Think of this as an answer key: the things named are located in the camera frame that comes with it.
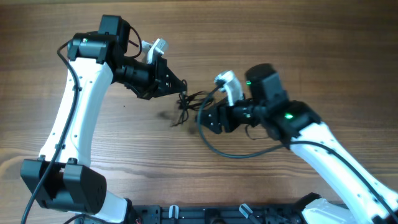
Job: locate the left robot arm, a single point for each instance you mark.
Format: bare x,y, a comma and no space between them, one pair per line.
61,178

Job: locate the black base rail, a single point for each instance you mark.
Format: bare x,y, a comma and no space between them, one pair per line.
267,214

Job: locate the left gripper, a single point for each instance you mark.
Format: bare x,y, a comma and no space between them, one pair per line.
163,74

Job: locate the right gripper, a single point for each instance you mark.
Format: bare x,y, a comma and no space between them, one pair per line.
219,113

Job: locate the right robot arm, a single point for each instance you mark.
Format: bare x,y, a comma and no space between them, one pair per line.
295,126

